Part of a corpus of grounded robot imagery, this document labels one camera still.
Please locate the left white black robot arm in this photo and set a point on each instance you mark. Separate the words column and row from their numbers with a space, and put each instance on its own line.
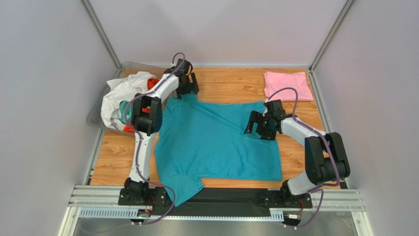
column 146, row 119

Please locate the right aluminium frame post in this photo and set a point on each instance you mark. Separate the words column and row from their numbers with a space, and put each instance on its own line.
column 341, row 17

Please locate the orange t shirt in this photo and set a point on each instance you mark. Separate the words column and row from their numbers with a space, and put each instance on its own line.
column 151, row 82

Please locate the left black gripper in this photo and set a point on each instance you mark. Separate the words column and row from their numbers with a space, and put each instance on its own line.
column 193, row 87

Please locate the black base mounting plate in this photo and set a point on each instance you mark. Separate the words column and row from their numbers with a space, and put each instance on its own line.
column 226, row 202

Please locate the aluminium front rail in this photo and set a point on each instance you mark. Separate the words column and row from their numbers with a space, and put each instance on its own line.
column 102, row 201

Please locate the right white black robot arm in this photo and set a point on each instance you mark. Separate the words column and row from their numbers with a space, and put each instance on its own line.
column 325, row 158

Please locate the clear plastic bin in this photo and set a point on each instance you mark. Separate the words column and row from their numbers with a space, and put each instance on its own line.
column 124, row 70

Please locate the white t shirt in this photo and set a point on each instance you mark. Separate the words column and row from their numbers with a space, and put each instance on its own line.
column 122, row 89

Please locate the light teal t shirt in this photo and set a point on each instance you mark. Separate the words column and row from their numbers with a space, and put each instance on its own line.
column 126, row 111

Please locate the folded pink t shirt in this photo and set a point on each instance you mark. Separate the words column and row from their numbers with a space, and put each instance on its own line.
column 275, row 81

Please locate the left aluminium frame post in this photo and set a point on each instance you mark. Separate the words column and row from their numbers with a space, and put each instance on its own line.
column 94, row 19

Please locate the aluminium frame post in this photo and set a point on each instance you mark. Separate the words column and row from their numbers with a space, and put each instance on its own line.
column 341, row 17
column 94, row 19

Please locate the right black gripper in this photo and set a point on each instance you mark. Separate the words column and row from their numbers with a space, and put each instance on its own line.
column 256, row 124

